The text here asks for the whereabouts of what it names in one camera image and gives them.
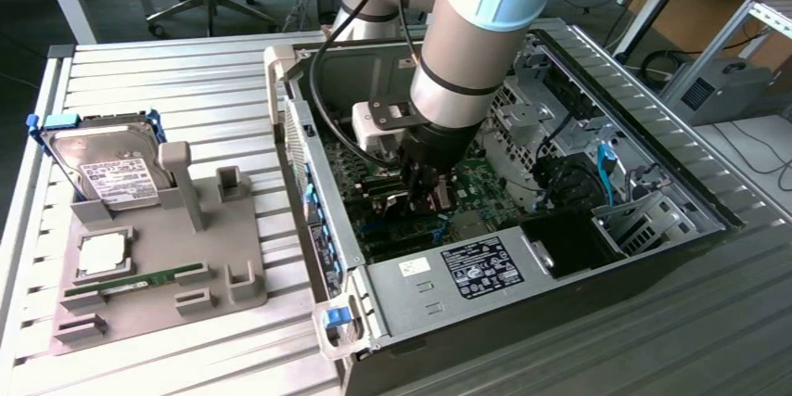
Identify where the coiled black cable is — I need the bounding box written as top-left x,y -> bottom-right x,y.
639,50 -> 689,87

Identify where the blue wire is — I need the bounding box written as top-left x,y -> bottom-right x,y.
595,143 -> 619,208

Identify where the black installed RAM stick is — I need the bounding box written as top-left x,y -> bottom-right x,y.
360,178 -> 404,198

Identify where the open black PC case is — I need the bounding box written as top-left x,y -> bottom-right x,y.
263,29 -> 748,396

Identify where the grey computer tower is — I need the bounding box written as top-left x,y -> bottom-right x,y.
680,59 -> 792,127

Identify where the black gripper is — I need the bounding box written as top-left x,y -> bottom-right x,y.
399,122 -> 479,180

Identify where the silver chipset heatsink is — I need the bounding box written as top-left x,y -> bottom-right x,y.
455,210 -> 497,240

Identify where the aluminium profile frame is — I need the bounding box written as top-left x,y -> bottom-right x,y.
659,0 -> 792,109

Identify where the black slanted pole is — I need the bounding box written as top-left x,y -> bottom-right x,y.
613,0 -> 708,64

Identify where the grey plastic parts rack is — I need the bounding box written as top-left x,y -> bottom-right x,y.
49,139 -> 268,357

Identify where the silver CPU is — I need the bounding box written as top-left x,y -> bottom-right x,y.
77,234 -> 132,276

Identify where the blue disk carrier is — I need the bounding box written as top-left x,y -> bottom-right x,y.
23,108 -> 167,205

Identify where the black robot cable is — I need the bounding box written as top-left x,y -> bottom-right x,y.
284,0 -> 428,168

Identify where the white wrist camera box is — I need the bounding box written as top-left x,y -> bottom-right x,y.
351,96 -> 429,166

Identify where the green RAM stick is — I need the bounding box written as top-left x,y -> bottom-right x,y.
64,264 -> 205,300

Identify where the silver disk bay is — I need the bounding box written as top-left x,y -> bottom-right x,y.
592,191 -> 701,257

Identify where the silver drive cage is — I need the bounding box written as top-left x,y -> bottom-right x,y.
485,73 -> 613,170

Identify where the grey power supply unit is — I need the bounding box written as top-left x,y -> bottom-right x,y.
364,224 -> 559,339

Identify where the green motherboard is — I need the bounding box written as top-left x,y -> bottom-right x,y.
319,126 -> 527,263

